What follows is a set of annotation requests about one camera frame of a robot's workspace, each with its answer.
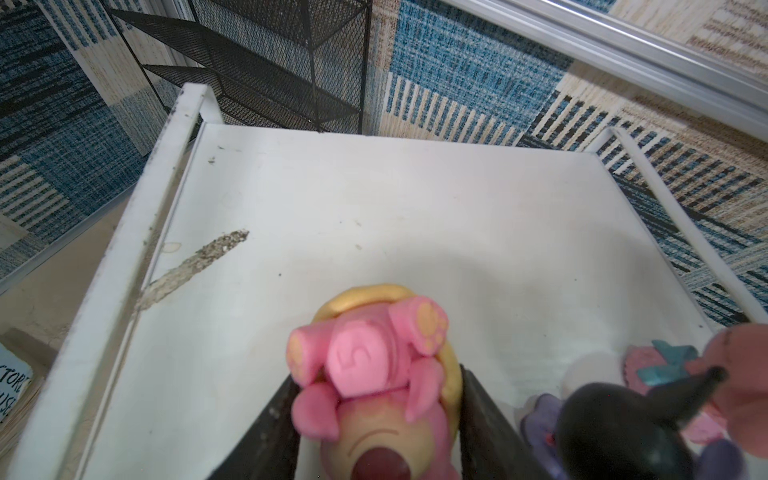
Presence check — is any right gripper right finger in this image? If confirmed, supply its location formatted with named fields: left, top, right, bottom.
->
left=459, top=366, right=549, bottom=480

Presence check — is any white two-tier shelf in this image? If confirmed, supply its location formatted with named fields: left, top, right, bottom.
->
left=8, top=83, right=767, bottom=479

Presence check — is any pink round figure toy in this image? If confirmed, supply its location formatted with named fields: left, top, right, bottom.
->
left=623, top=323, right=767, bottom=459

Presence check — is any pink bear donut toy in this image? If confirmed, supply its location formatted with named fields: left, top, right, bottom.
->
left=286, top=284, right=463, bottom=479

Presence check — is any black white kuromi figure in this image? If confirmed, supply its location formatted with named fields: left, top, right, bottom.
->
left=520, top=367, right=749, bottom=479

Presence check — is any treehouse book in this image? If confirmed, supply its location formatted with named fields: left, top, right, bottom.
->
left=0, top=345, right=33, bottom=422

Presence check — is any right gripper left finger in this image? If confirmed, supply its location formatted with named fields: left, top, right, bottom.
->
left=208, top=376, right=300, bottom=480

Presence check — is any black wire rack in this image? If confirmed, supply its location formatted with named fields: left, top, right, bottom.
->
left=103, top=1, right=372, bottom=134

